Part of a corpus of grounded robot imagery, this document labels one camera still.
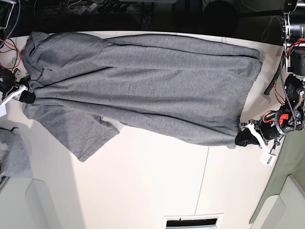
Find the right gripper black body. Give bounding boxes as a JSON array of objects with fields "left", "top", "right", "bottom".
[{"left": 0, "top": 69, "right": 20, "bottom": 94}]

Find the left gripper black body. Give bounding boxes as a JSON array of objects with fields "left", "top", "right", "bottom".
[{"left": 258, "top": 107, "right": 290, "bottom": 141}]

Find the grey t-shirt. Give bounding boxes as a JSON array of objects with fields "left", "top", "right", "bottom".
[{"left": 22, "top": 31, "right": 262, "bottom": 161}]

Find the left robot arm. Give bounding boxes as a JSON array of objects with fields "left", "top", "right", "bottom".
[{"left": 235, "top": 0, "right": 305, "bottom": 146}]

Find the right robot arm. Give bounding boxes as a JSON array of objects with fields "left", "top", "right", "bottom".
[{"left": 0, "top": 0, "right": 36, "bottom": 104}]

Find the grey cloth pile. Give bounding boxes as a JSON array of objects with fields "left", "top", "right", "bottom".
[{"left": 0, "top": 120, "right": 32, "bottom": 178}]

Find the white floor vent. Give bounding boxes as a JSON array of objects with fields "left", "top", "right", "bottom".
[{"left": 163, "top": 213, "right": 224, "bottom": 229}]

